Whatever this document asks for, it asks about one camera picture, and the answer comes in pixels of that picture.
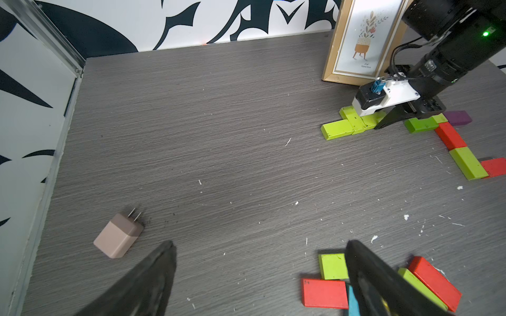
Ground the purple block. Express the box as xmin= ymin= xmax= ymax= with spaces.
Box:
xmin=444 ymin=111 xmax=473 ymax=126

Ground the lime block top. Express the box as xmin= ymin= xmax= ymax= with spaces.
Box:
xmin=321 ymin=119 xmax=354 ymax=140

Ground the lime block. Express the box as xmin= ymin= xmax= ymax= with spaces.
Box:
xmin=361 ymin=111 xmax=387 ymax=130
xmin=339 ymin=106 xmax=366 ymax=134
xmin=398 ymin=268 xmax=448 ymax=312
xmin=449 ymin=147 xmax=488 ymax=180
xmin=432 ymin=113 xmax=448 ymax=124
xmin=318 ymin=254 xmax=349 ymax=280
xmin=321 ymin=119 xmax=354 ymax=140

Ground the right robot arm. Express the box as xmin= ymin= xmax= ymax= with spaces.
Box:
xmin=376 ymin=1 xmax=505 ymax=129

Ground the green block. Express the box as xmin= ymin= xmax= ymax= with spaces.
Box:
xmin=404 ymin=117 xmax=439 ymax=134

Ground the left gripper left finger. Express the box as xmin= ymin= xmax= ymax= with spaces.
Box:
xmin=76 ymin=240 xmax=177 ymax=315

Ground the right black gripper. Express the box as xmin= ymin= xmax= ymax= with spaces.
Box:
xmin=374 ymin=80 xmax=446 ymax=130

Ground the pink wall charger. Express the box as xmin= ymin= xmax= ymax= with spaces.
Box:
xmin=94 ymin=208 xmax=144 ymax=259

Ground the wooden picture frame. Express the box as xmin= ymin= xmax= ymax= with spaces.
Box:
xmin=322 ymin=0 xmax=412 ymax=86

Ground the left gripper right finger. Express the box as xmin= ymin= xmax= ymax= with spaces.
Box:
xmin=345 ymin=240 xmax=450 ymax=315

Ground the teal block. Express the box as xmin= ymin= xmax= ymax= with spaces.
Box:
xmin=347 ymin=285 xmax=361 ymax=316

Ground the red block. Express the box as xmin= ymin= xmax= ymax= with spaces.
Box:
xmin=480 ymin=157 xmax=506 ymax=178
xmin=302 ymin=279 xmax=349 ymax=309
xmin=435 ymin=122 xmax=467 ymax=151
xmin=408 ymin=256 xmax=462 ymax=313

